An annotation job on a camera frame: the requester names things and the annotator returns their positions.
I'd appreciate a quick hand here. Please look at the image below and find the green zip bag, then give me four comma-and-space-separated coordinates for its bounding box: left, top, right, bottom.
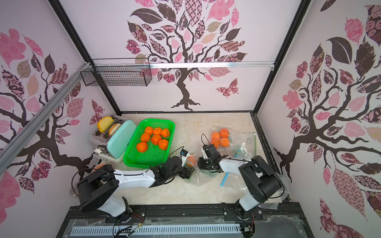
185, 151, 219, 187
207, 127, 257, 159

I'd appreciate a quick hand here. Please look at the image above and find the orange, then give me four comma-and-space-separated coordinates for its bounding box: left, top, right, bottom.
140, 132, 151, 142
136, 141, 148, 153
161, 129, 171, 138
151, 134, 162, 145
144, 127, 154, 135
153, 127, 162, 135
158, 139, 169, 150

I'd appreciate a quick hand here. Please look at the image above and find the blue zip clear bag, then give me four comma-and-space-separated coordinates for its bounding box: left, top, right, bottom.
221, 150, 250, 196

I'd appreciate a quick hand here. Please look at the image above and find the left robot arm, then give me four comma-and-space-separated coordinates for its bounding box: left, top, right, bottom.
76, 156, 194, 217

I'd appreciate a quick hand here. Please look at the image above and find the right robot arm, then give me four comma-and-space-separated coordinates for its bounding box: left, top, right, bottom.
197, 156, 284, 213

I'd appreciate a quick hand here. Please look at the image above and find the green plastic basket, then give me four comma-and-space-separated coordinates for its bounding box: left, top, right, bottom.
123, 119, 176, 169

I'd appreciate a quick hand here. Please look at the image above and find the mint green toaster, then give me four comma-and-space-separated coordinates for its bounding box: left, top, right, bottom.
89, 116, 137, 164

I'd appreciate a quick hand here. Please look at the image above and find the pink ceramic mug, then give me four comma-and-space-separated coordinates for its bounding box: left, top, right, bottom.
92, 163, 105, 172

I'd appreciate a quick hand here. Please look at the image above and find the orange toast slice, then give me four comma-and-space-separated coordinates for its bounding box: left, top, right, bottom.
108, 123, 121, 136

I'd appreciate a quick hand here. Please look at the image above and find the yellow bread slice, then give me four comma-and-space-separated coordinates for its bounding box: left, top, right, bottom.
97, 117, 114, 133

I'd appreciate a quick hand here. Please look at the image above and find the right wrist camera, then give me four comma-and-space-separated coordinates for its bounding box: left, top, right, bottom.
202, 144, 221, 161

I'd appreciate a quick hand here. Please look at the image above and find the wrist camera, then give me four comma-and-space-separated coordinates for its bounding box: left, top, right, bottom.
202, 144, 221, 161
180, 149, 190, 166

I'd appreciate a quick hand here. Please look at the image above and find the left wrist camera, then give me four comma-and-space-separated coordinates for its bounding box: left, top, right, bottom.
180, 149, 190, 166

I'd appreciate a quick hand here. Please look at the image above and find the white slotted cable duct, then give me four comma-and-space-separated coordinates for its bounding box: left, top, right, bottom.
68, 224, 241, 238

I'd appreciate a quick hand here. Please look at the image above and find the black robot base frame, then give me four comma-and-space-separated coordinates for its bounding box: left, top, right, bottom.
57, 202, 314, 238

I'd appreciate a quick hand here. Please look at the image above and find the black wire wall basket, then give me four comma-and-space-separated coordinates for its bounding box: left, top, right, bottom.
80, 56, 153, 87

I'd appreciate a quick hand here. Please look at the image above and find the aluminium rail back wall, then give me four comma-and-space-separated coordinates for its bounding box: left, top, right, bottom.
149, 61, 275, 68

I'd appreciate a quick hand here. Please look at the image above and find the aluminium rail wall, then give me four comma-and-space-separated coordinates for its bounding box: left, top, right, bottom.
1, 62, 90, 173
149, 61, 275, 68

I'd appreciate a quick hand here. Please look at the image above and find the aluminium rail left wall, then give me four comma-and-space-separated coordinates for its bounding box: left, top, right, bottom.
1, 62, 90, 173

